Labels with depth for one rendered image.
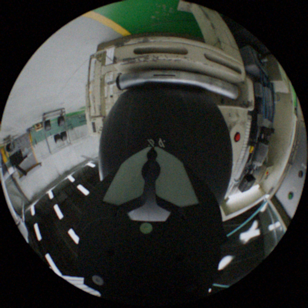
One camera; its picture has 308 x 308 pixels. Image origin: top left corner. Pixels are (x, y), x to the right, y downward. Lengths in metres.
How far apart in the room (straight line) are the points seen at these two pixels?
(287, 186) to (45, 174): 12.01
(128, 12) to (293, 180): 1.43
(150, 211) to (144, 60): 0.30
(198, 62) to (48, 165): 11.40
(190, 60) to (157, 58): 0.07
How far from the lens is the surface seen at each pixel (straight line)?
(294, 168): 0.56
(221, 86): 0.29
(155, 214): 0.18
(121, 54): 0.26
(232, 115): 0.41
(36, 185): 11.90
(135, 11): 1.12
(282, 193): 0.59
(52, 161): 11.30
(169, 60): 0.24
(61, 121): 5.36
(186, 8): 1.11
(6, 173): 0.79
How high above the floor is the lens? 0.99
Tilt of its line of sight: 25 degrees up
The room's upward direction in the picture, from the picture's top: 178 degrees clockwise
